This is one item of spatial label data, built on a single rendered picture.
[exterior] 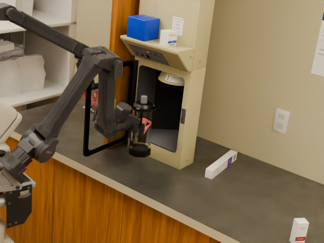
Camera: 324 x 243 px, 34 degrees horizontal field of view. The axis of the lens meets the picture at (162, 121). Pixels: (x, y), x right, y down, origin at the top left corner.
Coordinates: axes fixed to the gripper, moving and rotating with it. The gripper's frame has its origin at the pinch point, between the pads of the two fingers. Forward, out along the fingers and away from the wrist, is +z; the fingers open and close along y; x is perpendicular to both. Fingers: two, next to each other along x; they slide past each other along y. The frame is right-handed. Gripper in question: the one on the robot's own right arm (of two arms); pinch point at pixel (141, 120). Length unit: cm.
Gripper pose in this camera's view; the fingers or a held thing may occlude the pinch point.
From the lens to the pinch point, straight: 233.2
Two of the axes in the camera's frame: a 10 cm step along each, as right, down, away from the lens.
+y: -8.0, -2.8, 5.3
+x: -1.6, 9.5, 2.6
